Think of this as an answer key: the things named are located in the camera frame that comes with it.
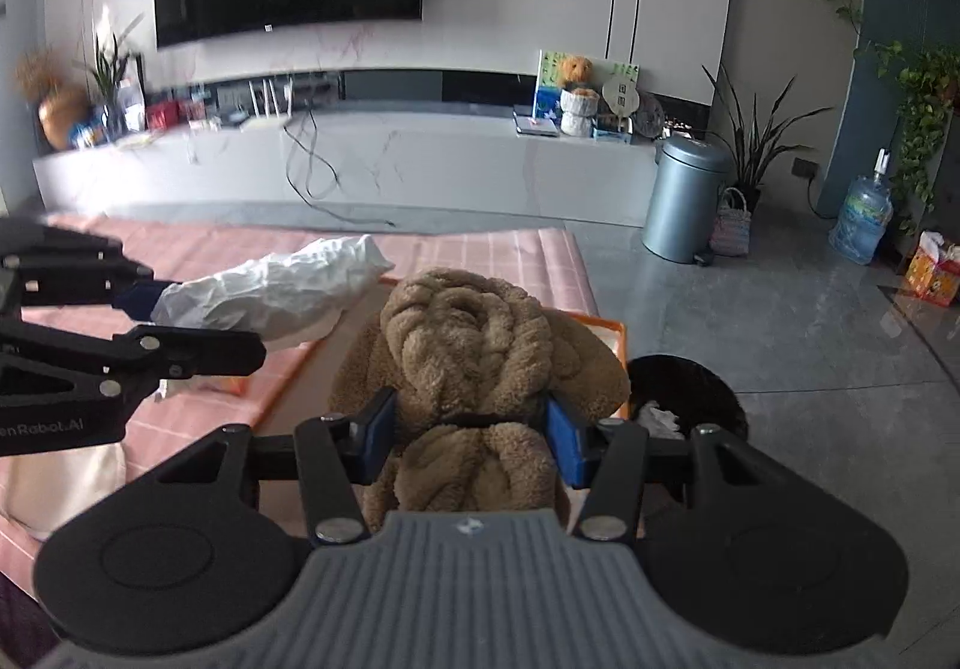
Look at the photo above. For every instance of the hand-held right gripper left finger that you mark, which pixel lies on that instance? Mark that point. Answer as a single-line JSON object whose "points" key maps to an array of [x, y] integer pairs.
{"points": [[379, 436]]}

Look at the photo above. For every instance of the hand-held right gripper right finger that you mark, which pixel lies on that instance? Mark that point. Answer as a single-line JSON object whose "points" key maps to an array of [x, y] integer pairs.
{"points": [[566, 448]]}

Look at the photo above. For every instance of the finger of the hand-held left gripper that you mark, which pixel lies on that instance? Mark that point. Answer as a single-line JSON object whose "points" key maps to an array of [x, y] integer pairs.
{"points": [[195, 350], [139, 301]]}

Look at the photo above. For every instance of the white crinkled cloth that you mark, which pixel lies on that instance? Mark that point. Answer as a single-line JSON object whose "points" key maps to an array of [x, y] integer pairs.
{"points": [[277, 294]]}

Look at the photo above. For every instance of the orange tray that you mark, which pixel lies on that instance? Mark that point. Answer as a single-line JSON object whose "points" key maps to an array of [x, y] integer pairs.
{"points": [[609, 326]]}

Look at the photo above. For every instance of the brown plush towel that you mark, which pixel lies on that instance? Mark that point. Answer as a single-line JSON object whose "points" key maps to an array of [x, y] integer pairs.
{"points": [[465, 331]]}

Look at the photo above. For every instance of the cream cloth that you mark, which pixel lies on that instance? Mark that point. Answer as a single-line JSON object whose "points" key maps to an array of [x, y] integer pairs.
{"points": [[71, 489]]}

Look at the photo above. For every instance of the white crumpled paper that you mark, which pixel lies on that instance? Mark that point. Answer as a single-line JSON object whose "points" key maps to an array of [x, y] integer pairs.
{"points": [[660, 418]]}

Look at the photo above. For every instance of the black round bin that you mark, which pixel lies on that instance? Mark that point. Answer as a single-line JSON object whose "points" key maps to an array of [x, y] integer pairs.
{"points": [[697, 384]]}

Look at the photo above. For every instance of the blue snack bag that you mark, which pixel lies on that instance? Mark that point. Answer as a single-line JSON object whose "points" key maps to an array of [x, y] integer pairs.
{"points": [[86, 135]]}

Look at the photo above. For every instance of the red box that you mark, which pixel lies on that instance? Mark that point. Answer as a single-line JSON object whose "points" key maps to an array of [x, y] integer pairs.
{"points": [[163, 115], [193, 112]]}

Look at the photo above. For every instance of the white plastic bag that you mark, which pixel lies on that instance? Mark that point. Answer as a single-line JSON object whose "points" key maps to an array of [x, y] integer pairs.
{"points": [[133, 106]]}

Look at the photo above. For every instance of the gold vase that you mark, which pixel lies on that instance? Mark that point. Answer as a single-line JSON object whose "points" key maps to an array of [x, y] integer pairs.
{"points": [[64, 118]]}

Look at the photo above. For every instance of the person's purple clothing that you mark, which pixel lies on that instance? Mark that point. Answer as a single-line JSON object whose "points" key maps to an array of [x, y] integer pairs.
{"points": [[19, 620]]}

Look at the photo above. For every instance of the green plant in glass vase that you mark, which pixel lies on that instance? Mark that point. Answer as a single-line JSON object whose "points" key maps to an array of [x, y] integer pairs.
{"points": [[111, 84]]}

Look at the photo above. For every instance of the white router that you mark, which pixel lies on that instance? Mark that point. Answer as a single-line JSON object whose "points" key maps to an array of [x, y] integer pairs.
{"points": [[266, 121]]}

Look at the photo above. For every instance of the dried yellow flowers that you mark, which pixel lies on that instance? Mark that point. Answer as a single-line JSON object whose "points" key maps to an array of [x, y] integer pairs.
{"points": [[41, 73]]}

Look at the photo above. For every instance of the grey trash can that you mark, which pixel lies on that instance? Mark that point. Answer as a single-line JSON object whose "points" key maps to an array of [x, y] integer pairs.
{"points": [[684, 204]]}

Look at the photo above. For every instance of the woven basket bag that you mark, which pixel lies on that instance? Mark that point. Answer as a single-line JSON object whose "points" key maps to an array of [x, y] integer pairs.
{"points": [[730, 226]]}

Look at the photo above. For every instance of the white marble television console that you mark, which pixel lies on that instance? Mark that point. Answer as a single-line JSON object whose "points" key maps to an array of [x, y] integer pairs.
{"points": [[450, 166]]}

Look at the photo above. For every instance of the grey round plate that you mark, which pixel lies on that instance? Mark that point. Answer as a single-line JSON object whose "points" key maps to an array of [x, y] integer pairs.
{"points": [[651, 118]]}

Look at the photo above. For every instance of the bear toy in white basket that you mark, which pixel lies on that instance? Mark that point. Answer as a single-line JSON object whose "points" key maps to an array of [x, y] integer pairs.
{"points": [[577, 103]]}

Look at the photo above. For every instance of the long-leaved potted plant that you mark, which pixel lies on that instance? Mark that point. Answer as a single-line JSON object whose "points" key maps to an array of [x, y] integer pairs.
{"points": [[757, 151]]}

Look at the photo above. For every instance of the round paper fan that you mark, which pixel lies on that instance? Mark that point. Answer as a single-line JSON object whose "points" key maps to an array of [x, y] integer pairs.
{"points": [[619, 95]]}

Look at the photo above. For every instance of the green picture book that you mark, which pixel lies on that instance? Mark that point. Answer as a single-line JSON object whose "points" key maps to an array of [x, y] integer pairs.
{"points": [[546, 84]]}

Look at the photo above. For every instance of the water bottle with pump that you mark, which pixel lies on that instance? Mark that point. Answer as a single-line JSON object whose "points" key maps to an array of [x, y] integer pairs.
{"points": [[861, 215]]}

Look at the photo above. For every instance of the orange tissue box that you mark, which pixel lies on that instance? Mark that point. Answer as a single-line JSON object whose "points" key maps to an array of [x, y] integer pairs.
{"points": [[934, 275]]}

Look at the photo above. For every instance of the leafy vine plant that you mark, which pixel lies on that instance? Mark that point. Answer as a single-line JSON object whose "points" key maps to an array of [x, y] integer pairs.
{"points": [[926, 106]]}

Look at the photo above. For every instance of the black wall socket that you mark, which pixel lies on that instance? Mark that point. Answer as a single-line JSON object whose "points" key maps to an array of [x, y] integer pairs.
{"points": [[805, 167]]}

